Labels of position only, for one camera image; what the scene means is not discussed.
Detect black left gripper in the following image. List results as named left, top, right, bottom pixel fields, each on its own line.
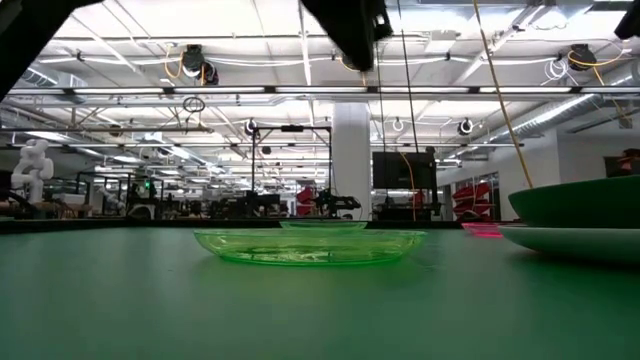
left=299, top=0, right=395, bottom=73

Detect small green transparent plate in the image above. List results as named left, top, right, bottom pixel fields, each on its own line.
left=278, top=220, right=369, bottom=232

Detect large green transparent plate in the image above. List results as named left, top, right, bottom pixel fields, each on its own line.
left=192, top=227, right=429, bottom=267

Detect small pink transparent plate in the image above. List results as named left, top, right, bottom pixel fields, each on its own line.
left=460, top=221, right=505, bottom=239

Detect dark green plastic plate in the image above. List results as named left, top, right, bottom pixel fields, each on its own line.
left=507, top=174, right=640, bottom=230

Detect white square pillar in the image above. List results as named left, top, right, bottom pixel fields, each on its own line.
left=332, top=102, right=372, bottom=221

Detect black monitor screen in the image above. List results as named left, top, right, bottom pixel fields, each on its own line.
left=372, top=151, right=438, bottom=190

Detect red storage bins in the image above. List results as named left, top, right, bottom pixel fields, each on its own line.
left=452, top=182, right=494, bottom=217

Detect long ceiling light bar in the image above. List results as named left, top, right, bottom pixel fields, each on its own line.
left=7, top=85, right=640, bottom=97

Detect person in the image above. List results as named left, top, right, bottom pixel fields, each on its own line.
left=615, top=148, right=640, bottom=177

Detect pale white plastic plate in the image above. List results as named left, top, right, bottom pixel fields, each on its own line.
left=497, top=224, right=640, bottom=266

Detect thin black hanging cable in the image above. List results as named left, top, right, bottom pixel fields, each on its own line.
left=397, top=0, right=420, bottom=154
left=374, top=39, right=387, bottom=153

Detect orange hanging cable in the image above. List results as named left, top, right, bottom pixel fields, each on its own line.
left=398, top=151, right=417, bottom=221

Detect yellow hanging cable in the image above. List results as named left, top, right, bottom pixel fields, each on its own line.
left=472, top=0, right=535, bottom=190

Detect silver ventilation duct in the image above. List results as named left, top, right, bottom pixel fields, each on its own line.
left=487, top=62, right=640, bottom=146

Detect black workstation frame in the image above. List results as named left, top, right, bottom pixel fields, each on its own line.
left=74, top=172, right=166, bottom=220

